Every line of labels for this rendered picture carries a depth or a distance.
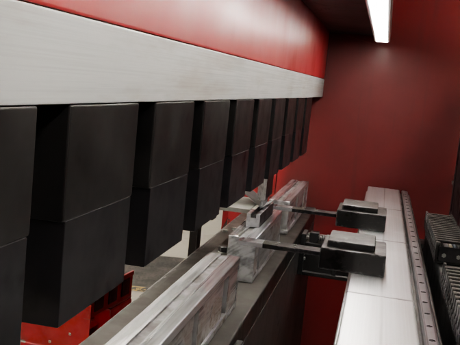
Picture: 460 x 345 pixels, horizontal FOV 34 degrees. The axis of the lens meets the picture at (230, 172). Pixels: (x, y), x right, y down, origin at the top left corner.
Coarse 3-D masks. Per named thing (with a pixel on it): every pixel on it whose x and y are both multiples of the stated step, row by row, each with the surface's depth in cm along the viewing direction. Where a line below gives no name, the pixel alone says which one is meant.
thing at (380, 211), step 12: (276, 204) 178; (348, 204) 169; (360, 204) 171; (372, 204) 173; (336, 216) 168; (348, 216) 167; (360, 216) 167; (372, 216) 166; (384, 216) 166; (360, 228) 167; (372, 228) 167; (384, 228) 166
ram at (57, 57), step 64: (0, 0) 41; (64, 0) 49; (128, 0) 61; (192, 0) 80; (256, 0) 116; (0, 64) 42; (64, 64) 51; (128, 64) 63; (192, 64) 83; (256, 64) 123; (320, 64) 236
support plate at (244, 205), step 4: (244, 196) 188; (240, 200) 182; (244, 200) 182; (248, 200) 183; (236, 204) 175; (240, 204) 176; (244, 204) 176; (248, 204) 177; (252, 204) 177; (256, 204) 178; (220, 208) 171; (224, 208) 171; (228, 208) 171; (232, 208) 171; (236, 208) 170; (240, 208) 170; (244, 208) 171; (248, 208) 171; (252, 208) 173; (240, 212) 170; (244, 212) 170
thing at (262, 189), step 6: (264, 180) 172; (270, 180) 178; (258, 186) 173; (264, 186) 173; (270, 186) 179; (258, 192) 173; (264, 192) 173; (270, 192) 180; (258, 198) 173; (264, 198) 173; (264, 204) 179
